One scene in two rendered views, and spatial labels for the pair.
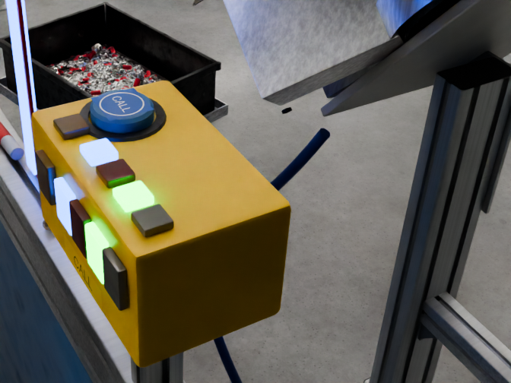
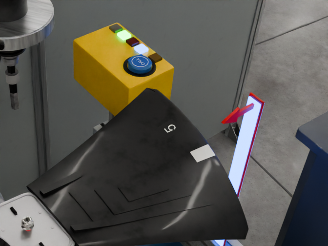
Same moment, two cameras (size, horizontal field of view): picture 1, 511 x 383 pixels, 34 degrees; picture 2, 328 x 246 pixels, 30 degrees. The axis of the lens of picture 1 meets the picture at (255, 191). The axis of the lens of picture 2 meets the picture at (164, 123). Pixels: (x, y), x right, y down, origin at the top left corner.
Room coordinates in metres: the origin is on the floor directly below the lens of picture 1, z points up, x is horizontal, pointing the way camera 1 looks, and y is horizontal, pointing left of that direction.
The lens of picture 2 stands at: (1.25, -0.02, 1.71)
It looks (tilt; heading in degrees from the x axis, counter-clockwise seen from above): 44 degrees down; 168
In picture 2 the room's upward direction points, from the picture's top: 7 degrees clockwise
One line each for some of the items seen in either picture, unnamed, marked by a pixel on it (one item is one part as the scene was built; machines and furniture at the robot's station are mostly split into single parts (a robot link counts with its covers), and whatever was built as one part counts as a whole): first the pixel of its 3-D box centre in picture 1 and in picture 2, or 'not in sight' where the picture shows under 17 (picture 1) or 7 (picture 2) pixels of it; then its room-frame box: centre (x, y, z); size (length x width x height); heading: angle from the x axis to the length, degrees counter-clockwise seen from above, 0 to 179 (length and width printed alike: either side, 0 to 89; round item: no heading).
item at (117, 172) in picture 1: (115, 173); (132, 41); (0.39, 0.08, 1.08); 0.02 x 0.02 x 0.01; 34
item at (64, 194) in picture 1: (66, 206); not in sight; (0.40, 0.11, 1.04); 0.02 x 0.01 x 0.03; 34
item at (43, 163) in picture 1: (46, 177); not in sight; (0.43, 0.13, 1.04); 0.02 x 0.01 x 0.03; 34
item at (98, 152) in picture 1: (99, 152); (141, 49); (0.41, 0.09, 1.08); 0.02 x 0.02 x 0.01; 34
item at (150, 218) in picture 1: (152, 220); (115, 28); (0.35, 0.05, 1.08); 0.02 x 0.02 x 0.01; 34
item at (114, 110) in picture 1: (122, 112); (139, 64); (0.46, 0.09, 1.08); 0.04 x 0.04 x 0.02
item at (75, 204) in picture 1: (81, 229); not in sight; (0.38, 0.10, 1.04); 0.02 x 0.01 x 0.03; 34
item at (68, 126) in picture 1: (71, 126); (155, 57); (0.44, 0.12, 1.08); 0.02 x 0.02 x 0.01; 34
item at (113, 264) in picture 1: (115, 278); not in sight; (0.34, 0.07, 1.04); 0.02 x 0.01 x 0.03; 34
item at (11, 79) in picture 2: not in sight; (12, 83); (0.86, -0.07, 1.38); 0.01 x 0.01 x 0.05
